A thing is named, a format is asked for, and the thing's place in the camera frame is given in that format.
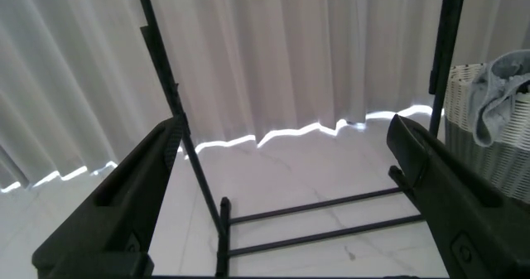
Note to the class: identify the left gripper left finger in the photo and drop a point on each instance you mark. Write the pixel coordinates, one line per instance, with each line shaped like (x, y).
(116, 213)

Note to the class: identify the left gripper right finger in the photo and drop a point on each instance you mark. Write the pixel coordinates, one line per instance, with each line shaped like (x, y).
(455, 196)

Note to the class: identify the white laundry basket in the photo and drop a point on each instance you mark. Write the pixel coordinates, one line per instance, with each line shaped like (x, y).
(459, 92)

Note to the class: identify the black clothes rack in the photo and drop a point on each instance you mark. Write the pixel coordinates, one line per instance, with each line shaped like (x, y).
(446, 43)

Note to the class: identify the pale grey garment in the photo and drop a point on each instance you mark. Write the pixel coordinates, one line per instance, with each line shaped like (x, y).
(492, 97)

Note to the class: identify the white curtain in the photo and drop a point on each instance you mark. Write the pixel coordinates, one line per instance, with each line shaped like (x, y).
(290, 43)

